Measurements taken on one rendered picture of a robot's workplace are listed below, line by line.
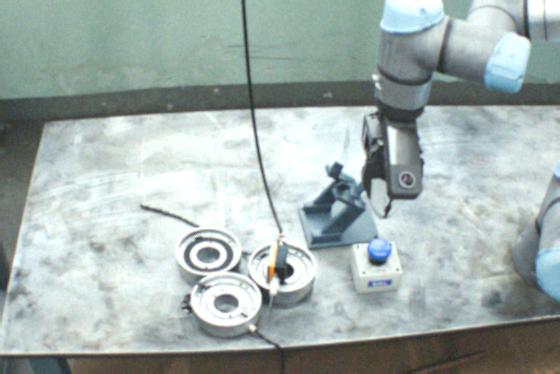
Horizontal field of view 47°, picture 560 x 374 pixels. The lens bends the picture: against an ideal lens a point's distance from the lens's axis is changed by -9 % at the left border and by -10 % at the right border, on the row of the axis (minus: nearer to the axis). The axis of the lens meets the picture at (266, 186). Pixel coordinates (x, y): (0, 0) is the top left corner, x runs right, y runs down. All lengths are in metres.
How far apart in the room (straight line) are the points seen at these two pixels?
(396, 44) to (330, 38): 1.88
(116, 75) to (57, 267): 1.68
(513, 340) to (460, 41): 0.77
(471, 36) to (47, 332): 0.76
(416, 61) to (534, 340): 0.78
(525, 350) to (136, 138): 0.91
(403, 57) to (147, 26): 1.88
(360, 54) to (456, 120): 1.32
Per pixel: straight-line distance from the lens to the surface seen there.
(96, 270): 1.16
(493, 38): 0.85
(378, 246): 1.09
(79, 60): 2.75
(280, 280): 1.07
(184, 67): 2.75
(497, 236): 1.27
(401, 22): 0.84
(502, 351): 1.43
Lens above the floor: 1.66
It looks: 42 degrees down
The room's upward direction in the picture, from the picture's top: 2 degrees clockwise
